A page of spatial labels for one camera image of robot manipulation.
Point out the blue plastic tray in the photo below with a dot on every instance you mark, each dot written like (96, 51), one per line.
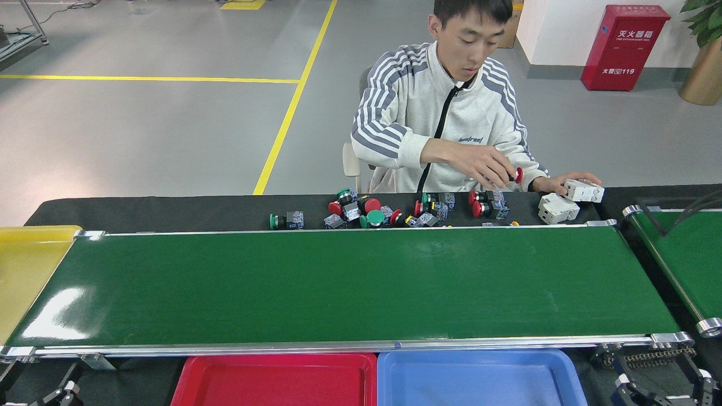
(479, 383)

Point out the person's left hand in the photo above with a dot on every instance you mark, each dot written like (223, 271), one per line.
(555, 183)

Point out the metal rack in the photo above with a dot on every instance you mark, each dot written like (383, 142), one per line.
(22, 42)

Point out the narrow green conveyor belt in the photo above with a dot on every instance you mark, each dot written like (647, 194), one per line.
(694, 265)

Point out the person's left forearm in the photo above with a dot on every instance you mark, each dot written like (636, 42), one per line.
(527, 160)

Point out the red fire extinguisher box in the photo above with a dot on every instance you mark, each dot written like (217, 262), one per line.
(620, 51)

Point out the red plastic tray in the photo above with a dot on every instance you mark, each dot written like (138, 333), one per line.
(271, 383)

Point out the red mushroom push button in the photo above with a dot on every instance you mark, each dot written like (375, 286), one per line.
(396, 217)
(478, 210)
(372, 205)
(518, 175)
(335, 209)
(418, 208)
(472, 197)

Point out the yellow plastic tray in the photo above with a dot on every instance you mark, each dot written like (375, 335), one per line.
(28, 270)

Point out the potted plant gold planter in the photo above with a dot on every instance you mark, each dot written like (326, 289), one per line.
(705, 73)

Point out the cardboard box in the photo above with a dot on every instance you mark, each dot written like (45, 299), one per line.
(510, 36)

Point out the person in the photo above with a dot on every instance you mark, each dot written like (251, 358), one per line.
(462, 113)

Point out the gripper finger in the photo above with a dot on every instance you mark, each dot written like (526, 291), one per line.
(632, 392)
(705, 389)
(67, 395)

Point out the person's right forearm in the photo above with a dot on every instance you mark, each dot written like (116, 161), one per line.
(395, 149)

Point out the person's right hand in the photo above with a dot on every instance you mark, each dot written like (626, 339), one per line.
(479, 163)

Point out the white circuit breaker red lever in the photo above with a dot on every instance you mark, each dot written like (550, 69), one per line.
(586, 193)

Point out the grey office chair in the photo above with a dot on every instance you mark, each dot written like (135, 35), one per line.
(351, 163)

